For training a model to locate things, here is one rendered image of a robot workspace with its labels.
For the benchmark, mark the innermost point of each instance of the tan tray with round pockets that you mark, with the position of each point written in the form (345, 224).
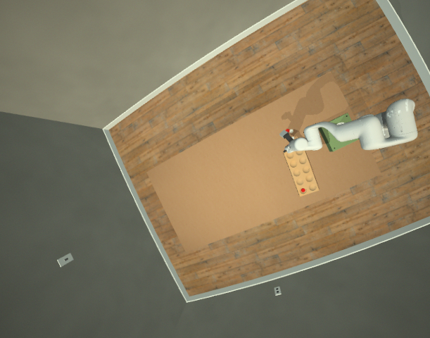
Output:
(301, 172)

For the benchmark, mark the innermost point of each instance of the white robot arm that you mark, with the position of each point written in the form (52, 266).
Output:
(368, 129)

